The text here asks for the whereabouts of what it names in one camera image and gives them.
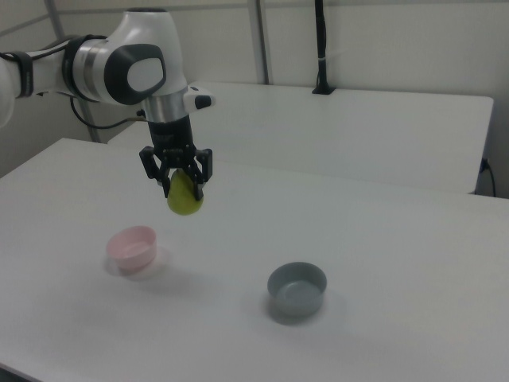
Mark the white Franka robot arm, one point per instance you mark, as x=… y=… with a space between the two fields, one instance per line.
x=95 y=71

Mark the green pear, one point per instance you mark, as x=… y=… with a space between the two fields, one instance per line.
x=181 y=197

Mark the pink bowl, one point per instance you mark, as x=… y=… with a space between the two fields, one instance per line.
x=133 y=250

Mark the black clamped pole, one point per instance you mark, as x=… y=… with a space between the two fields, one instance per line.
x=321 y=40

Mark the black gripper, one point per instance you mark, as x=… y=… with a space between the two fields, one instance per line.
x=172 y=139

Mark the grey bowl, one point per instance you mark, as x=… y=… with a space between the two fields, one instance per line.
x=296 y=294

